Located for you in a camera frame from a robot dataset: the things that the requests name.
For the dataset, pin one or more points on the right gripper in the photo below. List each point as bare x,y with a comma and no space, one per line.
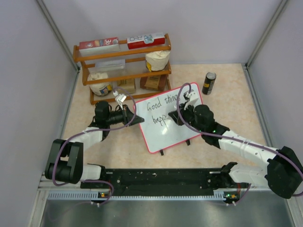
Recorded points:
185,107

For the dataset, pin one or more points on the brown cardboard box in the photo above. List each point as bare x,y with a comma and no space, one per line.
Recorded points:
156,83

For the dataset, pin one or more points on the clear plastic container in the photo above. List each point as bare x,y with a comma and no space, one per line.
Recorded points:
105,66

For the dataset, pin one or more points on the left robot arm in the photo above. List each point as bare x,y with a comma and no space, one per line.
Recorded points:
65,162

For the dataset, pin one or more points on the white bag middle shelf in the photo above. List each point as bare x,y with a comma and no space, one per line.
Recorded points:
157,61

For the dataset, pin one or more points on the white bag shelf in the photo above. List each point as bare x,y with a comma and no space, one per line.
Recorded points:
100,89
157,61

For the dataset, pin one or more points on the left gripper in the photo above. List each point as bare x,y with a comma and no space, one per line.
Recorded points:
127,114

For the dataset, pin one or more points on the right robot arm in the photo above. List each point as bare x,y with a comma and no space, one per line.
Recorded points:
279,169

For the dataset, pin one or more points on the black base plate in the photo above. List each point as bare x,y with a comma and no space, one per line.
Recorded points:
168,182

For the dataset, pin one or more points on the red white box right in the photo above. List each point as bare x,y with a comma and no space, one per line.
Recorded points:
146,40

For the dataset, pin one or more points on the pink framed whiteboard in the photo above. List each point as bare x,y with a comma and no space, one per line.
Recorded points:
158,129

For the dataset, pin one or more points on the black drink can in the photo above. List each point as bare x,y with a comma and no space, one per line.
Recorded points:
209,83

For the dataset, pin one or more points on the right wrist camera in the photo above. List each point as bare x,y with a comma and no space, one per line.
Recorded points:
191,97

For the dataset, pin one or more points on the white bag bottom shelf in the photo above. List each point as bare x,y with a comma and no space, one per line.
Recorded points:
100,89

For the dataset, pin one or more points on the small tan box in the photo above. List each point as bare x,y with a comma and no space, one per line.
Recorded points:
128,85

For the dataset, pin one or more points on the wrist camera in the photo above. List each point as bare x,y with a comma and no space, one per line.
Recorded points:
119,98
191,97

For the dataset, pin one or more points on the red toothpaste box left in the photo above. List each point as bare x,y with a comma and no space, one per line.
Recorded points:
99,46

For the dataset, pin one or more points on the wooden three-tier shelf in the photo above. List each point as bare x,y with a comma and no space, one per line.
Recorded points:
135,66

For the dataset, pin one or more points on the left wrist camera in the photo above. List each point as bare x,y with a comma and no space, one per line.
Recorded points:
119,98

